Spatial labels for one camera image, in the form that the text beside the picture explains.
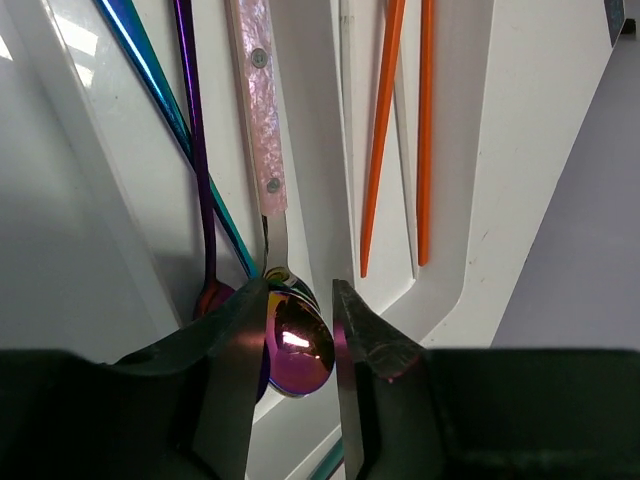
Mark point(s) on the white divided cutlery tray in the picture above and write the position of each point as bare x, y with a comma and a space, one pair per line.
100, 250

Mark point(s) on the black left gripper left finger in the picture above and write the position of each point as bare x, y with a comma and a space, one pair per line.
180, 408

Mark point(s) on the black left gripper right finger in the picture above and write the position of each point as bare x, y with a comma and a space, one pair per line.
408, 412

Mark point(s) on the orange chopstick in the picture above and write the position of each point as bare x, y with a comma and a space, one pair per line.
425, 130
388, 65

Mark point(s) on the pink-handled steel spoon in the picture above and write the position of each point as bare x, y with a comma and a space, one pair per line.
251, 25

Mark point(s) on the white chopstick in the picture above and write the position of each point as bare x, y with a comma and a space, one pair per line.
345, 40
405, 165

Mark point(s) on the iridescent purple spoon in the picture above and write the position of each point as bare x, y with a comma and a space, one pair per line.
214, 292

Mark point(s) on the iridescent blue-handled spoon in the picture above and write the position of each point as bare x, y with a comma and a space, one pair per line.
298, 357

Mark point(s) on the teal plastic fork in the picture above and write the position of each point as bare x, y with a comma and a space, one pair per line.
330, 463

